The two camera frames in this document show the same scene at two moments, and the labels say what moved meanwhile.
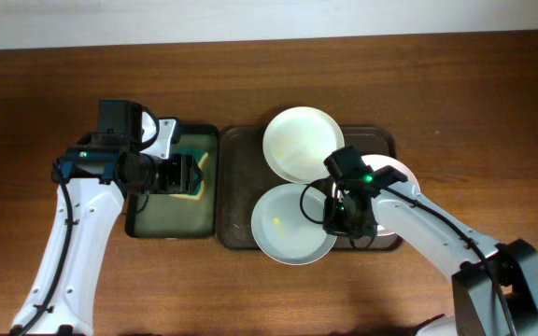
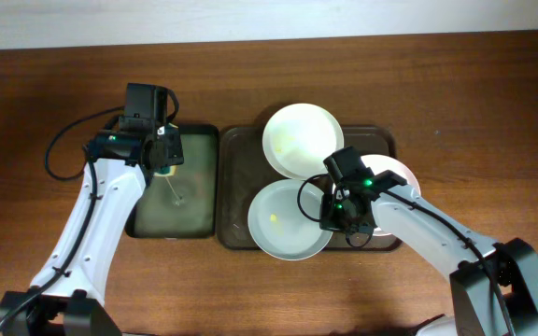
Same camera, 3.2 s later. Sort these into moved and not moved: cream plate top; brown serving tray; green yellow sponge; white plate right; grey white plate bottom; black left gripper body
Moved: green yellow sponge; black left gripper body
Not moved: brown serving tray; grey white plate bottom; cream plate top; white plate right
